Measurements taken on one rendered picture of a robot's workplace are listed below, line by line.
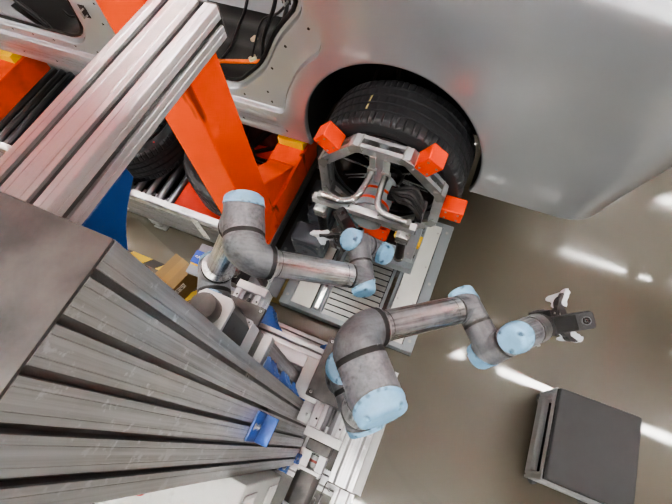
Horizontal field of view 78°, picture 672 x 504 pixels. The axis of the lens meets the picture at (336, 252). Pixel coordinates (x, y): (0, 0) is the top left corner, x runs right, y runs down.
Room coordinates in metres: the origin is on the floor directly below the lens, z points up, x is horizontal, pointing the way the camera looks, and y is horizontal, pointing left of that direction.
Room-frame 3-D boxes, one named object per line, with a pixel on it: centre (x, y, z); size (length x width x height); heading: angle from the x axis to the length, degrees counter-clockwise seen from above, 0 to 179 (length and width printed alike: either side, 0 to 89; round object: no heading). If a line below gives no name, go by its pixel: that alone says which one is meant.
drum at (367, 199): (0.94, -0.19, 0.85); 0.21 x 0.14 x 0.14; 151
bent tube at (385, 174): (0.84, -0.25, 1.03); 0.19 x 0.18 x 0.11; 151
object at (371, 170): (0.94, -0.08, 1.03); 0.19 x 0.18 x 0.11; 151
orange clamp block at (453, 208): (0.85, -0.50, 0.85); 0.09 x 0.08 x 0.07; 61
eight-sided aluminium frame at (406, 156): (1.00, -0.22, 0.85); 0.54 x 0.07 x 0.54; 61
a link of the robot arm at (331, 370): (0.24, 0.02, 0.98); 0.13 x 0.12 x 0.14; 13
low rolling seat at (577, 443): (-0.10, -0.99, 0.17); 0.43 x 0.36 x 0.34; 151
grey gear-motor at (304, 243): (1.19, 0.06, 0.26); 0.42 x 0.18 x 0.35; 151
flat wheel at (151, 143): (1.98, 1.14, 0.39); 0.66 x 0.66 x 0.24
